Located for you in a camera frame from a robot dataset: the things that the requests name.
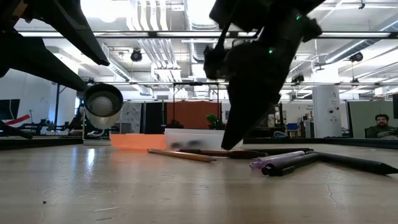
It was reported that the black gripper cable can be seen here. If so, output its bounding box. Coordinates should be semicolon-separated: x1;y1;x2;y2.
216;6;239;50

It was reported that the translucent purple pen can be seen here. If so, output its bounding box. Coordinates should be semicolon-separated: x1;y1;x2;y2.
249;151;307;170

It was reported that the long black pointed marker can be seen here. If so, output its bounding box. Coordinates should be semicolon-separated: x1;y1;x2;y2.
306;151;398;175

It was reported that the person at desk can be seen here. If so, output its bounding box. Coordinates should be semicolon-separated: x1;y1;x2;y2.
73;105;85;131

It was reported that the black wall monitor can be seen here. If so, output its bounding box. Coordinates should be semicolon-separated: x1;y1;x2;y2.
0;98;21;121

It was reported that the black stand frame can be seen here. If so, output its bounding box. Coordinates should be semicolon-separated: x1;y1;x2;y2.
172;82;220;129

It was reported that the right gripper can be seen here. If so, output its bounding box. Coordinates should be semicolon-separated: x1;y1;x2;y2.
203;12;323;151

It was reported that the red curved bar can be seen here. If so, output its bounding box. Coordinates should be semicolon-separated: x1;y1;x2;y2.
4;114;31;126

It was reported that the white round column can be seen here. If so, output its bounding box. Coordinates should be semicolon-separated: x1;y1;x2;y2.
312;85;343;139

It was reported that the orange partition wall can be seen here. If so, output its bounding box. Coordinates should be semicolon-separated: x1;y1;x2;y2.
166;101;222;130

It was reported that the dark brown pen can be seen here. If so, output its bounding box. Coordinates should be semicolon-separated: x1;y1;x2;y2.
177;148;268;159

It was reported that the seated person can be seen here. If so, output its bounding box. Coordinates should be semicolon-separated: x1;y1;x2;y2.
365;114;398;140

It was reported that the translucent plastic supply box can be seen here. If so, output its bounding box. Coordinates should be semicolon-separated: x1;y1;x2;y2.
164;128;244;151

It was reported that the yellow wooden pencil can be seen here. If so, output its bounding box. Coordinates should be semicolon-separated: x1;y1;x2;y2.
147;148;218;163

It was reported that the black equipment on bench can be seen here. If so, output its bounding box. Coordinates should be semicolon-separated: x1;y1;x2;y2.
0;119;34;140

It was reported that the black overhead frame bar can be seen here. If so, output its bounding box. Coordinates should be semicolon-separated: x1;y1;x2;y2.
14;30;398;40

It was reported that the pale green partition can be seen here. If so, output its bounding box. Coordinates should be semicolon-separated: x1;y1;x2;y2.
347;100;398;139

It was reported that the green potted plant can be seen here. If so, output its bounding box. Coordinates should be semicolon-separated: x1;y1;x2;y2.
205;113;225;130

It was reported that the black pen with clip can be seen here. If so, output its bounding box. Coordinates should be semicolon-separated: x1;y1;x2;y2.
261;152;320;177

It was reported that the distant workstation frame bar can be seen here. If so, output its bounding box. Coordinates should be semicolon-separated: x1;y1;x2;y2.
51;81;398;131

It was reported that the orange plastic tray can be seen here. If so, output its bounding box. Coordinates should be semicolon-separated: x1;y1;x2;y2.
109;133;167;152

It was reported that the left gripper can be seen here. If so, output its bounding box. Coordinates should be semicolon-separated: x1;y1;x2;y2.
0;0;110;92

